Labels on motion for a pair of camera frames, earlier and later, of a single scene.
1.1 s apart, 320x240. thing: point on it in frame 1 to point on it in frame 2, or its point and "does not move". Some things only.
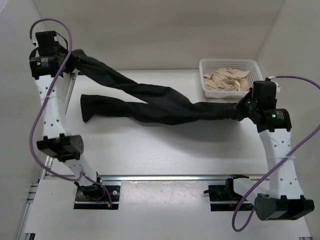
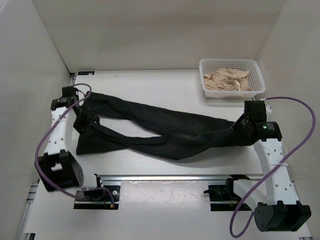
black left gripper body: [70, 64] to [85, 118]
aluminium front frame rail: [172, 177] does not move
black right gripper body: [250, 105] to [239, 126]
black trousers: [159, 104] to [178, 134]
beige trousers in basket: [227, 79] does not move
